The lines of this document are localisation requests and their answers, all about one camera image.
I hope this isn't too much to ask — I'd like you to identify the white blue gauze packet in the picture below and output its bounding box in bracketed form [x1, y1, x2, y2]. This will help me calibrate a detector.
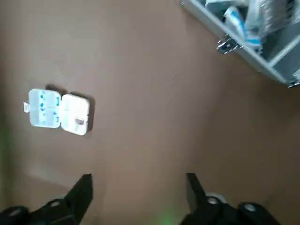
[223, 6, 263, 51]

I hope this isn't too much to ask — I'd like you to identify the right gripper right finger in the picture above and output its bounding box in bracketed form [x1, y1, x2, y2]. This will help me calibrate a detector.
[180, 172, 282, 225]

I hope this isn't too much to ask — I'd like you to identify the aluminium case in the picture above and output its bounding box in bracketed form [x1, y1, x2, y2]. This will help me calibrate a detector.
[180, 0, 300, 89]

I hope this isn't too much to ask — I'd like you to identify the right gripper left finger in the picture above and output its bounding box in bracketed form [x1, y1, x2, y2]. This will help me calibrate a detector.
[0, 173, 95, 225]

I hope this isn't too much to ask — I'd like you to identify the small white medicine box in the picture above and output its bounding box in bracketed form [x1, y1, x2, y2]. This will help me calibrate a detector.
[22, 88, 91, 136]

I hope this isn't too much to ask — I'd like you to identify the white paper packet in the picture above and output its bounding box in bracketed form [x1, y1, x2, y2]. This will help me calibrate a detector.
[205, 0, 249, 14]

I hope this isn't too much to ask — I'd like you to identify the clear plastic bag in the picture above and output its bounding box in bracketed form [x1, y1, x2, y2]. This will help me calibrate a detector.
[243, 0, 300, 39]

